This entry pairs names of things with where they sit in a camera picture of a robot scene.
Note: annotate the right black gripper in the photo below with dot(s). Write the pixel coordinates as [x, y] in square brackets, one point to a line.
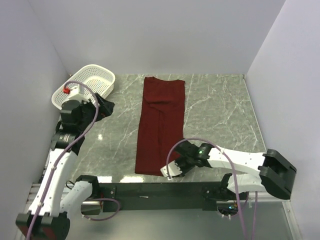
[184, 171]

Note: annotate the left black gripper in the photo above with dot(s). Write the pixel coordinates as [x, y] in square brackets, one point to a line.
[105, 109]

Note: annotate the dark red t shirt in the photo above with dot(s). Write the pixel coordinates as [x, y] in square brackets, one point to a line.
[161, 123]

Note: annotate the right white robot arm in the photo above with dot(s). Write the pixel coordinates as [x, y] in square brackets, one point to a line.
[266, 171]

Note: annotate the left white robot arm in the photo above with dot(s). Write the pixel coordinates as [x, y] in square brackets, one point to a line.
[50, 214]

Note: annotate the white perforated plastic basket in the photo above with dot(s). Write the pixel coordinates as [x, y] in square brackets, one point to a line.
[97, 78]

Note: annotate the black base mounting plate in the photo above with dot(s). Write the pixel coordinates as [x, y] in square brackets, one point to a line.
[168, 195]

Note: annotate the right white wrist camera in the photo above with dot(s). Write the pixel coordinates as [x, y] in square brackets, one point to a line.
[171, 170]

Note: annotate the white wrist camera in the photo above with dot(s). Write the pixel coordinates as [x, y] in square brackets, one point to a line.
[171, 170]
[75, 93]

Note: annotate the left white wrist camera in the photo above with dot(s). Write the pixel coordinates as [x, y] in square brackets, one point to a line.
[75, 93]

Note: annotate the aluminium extrusion rail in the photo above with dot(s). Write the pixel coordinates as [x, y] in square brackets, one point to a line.
[35, 195]

